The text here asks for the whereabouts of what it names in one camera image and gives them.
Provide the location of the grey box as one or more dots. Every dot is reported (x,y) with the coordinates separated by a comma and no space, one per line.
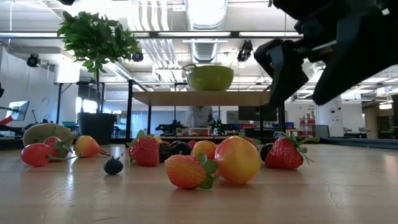
(321,131)

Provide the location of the black ceiling camera device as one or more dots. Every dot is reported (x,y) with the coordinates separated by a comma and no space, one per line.
(245,51)

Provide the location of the small orange fruit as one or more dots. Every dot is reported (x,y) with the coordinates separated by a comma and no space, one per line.
(158,140)
(202,149)
(87,147)

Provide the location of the black ceiling spotlight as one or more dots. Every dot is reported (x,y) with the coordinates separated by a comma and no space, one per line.
(137,57)
(33,60)

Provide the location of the person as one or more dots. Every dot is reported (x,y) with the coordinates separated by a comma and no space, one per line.
(199,116)

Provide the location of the blackberry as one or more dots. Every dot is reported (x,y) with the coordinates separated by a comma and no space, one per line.
(164,152)

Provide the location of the green colander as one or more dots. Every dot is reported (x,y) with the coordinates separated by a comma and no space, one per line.
(210,77)

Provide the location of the green potted plant black pot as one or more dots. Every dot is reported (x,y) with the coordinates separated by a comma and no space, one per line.
(96,40)

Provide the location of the red cherry with stem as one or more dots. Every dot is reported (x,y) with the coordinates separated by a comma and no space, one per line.
(35,155)

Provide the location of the black cherry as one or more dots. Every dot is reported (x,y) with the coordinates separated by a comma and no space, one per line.
(182,149)
(265,152)

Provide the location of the red background object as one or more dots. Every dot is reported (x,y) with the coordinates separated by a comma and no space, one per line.
(6,120)

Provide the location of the red strawberry green leaves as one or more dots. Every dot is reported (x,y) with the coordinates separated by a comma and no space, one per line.
(53,144)
(248,140)
(144,152)
(284,154)

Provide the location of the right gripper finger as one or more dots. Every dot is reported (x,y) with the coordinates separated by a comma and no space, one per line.
(363,56)
(286,74)

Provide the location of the dark background monitor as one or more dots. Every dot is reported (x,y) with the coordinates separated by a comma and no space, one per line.
(248,114)

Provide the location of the small dark blueberry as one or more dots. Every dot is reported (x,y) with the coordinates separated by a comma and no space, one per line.
(113,166)

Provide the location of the tilted monitor on arm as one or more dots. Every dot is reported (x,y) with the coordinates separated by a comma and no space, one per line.
(18,109)

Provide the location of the black background robot arm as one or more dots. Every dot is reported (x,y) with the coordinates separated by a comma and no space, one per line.
(169,127)

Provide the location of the black background rack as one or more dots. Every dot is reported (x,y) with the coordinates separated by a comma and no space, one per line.
(59,102)

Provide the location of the orange-red strawberry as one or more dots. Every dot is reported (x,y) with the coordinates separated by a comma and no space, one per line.
(185,171)

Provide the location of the black overhead fixture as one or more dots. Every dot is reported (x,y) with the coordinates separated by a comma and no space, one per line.
(66,2)

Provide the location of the brown-green kiwi fruit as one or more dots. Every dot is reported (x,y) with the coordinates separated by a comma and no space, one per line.
(40,132)

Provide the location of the white round column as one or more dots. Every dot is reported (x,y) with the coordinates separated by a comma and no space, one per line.
(329,121)

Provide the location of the large yellow-red peach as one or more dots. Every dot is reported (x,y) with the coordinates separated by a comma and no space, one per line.
(237,160)

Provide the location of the wooden shelf riser black legs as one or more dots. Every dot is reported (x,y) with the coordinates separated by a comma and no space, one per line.
(205,98)

